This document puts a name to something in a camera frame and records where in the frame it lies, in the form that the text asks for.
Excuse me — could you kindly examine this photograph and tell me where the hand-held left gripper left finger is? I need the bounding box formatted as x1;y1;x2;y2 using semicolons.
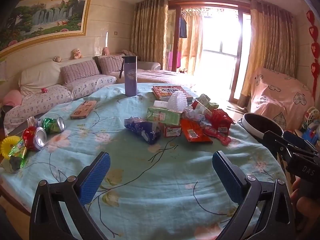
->
29;151;111;240

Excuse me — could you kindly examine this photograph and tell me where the green carton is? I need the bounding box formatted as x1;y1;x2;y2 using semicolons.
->
146;107;182;126

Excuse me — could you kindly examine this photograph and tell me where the white foam fruit net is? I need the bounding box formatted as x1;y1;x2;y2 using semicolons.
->
167;92;185;112

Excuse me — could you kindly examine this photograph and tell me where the green white pouch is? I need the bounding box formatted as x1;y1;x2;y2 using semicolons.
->
195;94;219;110

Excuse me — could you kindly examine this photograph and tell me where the yellow plastic ring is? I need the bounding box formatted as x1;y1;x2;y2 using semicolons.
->
1;135;22;159

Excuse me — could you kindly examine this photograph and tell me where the crumpled clear wrapper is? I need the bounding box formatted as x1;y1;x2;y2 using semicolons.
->
184;106;206;123

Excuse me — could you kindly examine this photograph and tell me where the blue plastic bag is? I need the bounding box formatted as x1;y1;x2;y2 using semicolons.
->
124;116;162;145

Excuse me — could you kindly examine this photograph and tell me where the crushed red can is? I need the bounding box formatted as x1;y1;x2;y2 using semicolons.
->
22;127;47;151

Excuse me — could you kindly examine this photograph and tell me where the orange picture book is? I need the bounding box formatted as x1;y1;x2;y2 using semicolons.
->
152;85;188;100

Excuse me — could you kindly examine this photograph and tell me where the pink cloth bundle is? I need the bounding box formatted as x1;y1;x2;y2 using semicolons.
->
2;90;23;107

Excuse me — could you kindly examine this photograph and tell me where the pile of colourful toys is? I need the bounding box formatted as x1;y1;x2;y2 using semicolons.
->
301;106;320;150

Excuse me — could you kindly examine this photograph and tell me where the orange red flat packet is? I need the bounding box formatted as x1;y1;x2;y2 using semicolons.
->
180;119;213;144

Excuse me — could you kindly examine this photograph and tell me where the framed waterfall painting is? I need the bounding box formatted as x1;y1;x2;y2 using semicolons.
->
0;0;93;53

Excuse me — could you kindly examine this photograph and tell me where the dark hanging garment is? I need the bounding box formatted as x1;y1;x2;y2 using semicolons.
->
179;17;187;38

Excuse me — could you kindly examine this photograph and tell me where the patterned white seat cushion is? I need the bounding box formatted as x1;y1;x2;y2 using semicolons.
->
66;74;117;98
5;84;73;130

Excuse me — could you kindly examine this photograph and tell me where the pink heart print cover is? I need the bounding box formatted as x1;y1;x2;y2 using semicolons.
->
250;67;314;132

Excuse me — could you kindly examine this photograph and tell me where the red crumpled wrapper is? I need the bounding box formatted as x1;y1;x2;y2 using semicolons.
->
205;109;235;133

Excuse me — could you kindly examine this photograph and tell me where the white pillow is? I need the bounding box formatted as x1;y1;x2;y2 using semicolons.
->
19;60;68;97

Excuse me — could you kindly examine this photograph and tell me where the red strip wrapper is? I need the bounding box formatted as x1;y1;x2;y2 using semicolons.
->
200;126;232;143

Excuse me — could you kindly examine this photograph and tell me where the crushed green can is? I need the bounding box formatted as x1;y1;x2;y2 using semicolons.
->
43;116;66;134

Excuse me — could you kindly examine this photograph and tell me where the thin book under picture book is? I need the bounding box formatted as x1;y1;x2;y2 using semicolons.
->
157;94;194;103

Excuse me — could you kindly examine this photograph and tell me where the person's right hand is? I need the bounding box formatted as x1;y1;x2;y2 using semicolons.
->
291;177;320;230

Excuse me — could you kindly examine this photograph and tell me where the beige chaise sofa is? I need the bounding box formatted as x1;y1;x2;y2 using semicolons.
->
110;61;195;88

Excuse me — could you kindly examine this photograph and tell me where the purple drink bottle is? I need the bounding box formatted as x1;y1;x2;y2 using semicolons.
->
121;56;138;97

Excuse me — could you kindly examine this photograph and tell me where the golden curtain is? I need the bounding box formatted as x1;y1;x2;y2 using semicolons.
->
130;0;168;69
236;0;300;105

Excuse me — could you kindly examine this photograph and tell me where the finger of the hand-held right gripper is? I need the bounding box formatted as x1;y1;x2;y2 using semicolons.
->
263;130;292;157
283;130;317;154

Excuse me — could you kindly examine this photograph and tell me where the striped pink pillow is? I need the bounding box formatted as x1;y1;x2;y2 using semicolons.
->
97;54;125;74
61;60;100;84

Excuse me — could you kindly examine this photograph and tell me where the green foil wrapper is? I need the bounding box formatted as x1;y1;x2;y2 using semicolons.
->
4;140;28;173

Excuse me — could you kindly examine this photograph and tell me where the floral teal tablecloth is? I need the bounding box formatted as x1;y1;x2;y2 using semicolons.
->
0;82;287;240

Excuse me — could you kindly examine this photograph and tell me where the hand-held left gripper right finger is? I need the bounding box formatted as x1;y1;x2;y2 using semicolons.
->
212;151;297;240

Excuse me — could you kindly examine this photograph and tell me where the small red box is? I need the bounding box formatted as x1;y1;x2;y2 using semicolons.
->
164;124;182;137

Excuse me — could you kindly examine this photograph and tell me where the white rimmed trash bin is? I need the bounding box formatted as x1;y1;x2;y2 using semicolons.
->
237;112;285;143

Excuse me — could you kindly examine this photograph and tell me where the red heart wall decoration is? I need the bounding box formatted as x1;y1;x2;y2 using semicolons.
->
306;10;320;88

